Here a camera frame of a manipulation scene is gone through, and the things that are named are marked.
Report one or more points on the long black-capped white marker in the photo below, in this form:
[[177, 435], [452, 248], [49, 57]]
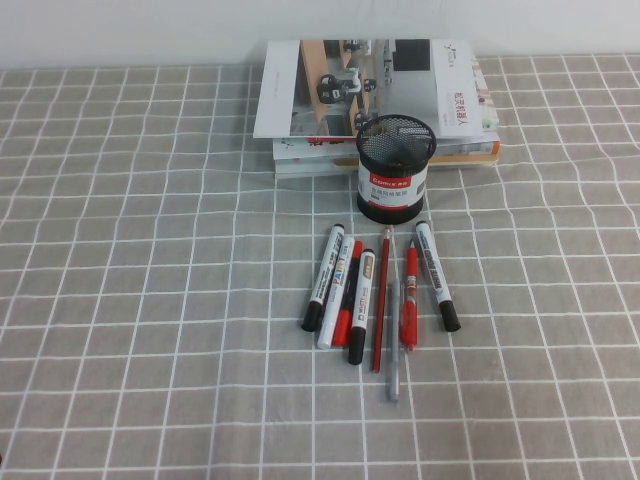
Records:
[[436, 275], [322, 280]]

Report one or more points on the black mesh pen holder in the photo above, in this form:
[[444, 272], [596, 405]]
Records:
[[390, 200]]

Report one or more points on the red retractable pen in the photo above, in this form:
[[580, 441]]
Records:
[[410, 300]]

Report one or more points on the grey pen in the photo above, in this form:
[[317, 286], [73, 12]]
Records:
[[393, 370]]

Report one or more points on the white thin book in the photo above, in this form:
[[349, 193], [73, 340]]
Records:
[[300, 170]]

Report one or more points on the red pencil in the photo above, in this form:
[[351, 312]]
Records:
[[382, 290]]

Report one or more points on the short black-capped white marker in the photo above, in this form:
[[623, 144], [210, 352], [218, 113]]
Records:
[[360, 310]]

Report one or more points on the white paint marker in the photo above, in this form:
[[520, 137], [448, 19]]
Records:
[[327, 325]]

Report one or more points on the red and black marker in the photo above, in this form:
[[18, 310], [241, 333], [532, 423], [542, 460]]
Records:
[[342, 327]]

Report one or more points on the white book with red print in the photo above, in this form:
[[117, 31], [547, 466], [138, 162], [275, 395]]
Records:
[[300, 147]]

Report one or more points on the white robot photo magazine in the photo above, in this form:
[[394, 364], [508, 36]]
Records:
[[280, 100]]

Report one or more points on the book with orange spine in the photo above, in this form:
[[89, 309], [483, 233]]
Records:
[[465, 159]]

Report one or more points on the grey checked tablecloth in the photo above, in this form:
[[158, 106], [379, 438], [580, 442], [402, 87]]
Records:
[[150, 300]]

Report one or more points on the white book with green print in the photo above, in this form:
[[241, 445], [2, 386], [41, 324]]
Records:
[[487, 112]]

